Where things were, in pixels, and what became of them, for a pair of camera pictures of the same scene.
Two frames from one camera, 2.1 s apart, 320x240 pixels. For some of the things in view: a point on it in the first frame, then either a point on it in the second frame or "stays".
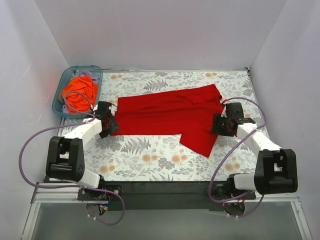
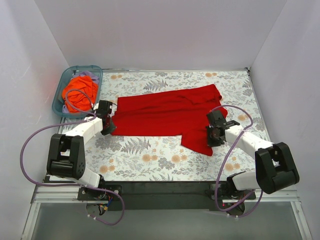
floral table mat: (168, 158) stays
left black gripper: (111, 127) stays
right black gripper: (217, 125) -> (208, 137)
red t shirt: (188, 112) stays
